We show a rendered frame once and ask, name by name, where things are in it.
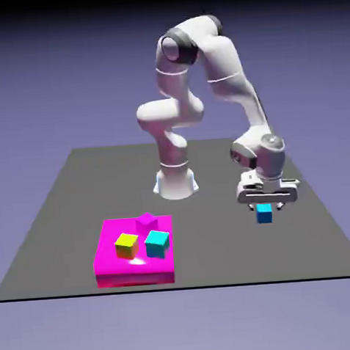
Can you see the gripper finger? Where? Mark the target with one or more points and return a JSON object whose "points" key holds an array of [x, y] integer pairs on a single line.
{"points": [[250, 207], [279, 205]]}

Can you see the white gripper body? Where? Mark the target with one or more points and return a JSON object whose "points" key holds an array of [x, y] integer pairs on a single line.
{"points": [[285, 191]]}

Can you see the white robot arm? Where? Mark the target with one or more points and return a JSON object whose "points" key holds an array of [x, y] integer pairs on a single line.
{"points": [[172, 140]]}

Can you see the small blue cube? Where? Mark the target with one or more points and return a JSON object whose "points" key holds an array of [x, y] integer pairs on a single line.
{"points": [[264, 214]]}

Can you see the small cyan cube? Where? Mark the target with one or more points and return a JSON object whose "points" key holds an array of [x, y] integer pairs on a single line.
{"points": [[157, 244]]}

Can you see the small magenta cube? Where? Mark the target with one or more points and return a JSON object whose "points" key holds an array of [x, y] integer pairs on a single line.
{"points": [[146, 222]]}

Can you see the small yellow cube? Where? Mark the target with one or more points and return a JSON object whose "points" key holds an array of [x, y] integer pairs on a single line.
{"points": [[126, 245]]}

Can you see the large magenta box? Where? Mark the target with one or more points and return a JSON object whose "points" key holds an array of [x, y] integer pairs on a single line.
{"points": [[111, 267]]}

